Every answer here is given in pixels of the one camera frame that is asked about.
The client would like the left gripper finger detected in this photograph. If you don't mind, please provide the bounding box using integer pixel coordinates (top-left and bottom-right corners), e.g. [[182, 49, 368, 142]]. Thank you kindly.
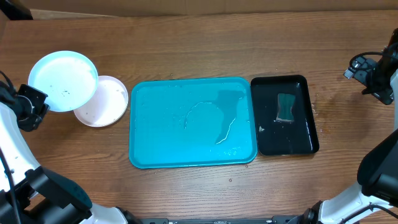
[[17, 84, 49, 115], [17, 105, 50, 132]]

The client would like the light blue plate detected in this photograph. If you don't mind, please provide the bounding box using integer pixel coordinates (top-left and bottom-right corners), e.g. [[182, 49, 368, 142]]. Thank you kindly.
[[28, 50, 98, 112]]

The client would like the white pink-rimmed plate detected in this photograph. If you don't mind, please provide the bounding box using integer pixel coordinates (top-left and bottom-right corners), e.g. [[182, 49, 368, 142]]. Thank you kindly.
[[73, 75, 129, 128]]

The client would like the green scrubbing sponge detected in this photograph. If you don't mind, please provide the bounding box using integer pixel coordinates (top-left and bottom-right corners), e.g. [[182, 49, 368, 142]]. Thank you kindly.
[[276, 93, 295, 123]]

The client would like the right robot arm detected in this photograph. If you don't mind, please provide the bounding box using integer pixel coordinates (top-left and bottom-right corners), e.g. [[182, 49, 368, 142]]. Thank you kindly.
[[288, 30, 397, 223]]

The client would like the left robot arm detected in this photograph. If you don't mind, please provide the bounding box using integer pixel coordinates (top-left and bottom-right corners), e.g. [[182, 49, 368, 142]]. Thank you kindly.
[[1, 81, 140, 224]]

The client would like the black rectangular water tray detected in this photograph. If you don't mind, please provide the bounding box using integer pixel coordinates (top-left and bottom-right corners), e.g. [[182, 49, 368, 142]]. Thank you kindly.
[[251, 75, 320, 156]]

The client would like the teal plastic tray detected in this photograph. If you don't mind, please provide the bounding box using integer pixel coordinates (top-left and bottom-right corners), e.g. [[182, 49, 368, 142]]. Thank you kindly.
[[129, 77, 257, 169]]

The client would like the black corner object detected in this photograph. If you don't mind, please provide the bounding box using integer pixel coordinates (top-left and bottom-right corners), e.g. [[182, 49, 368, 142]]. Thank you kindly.
[[0, 0, 34, 21]]

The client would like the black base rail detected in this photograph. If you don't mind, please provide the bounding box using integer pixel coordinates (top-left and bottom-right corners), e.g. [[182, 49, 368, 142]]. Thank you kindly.
[[126, 215, 303, 224]]

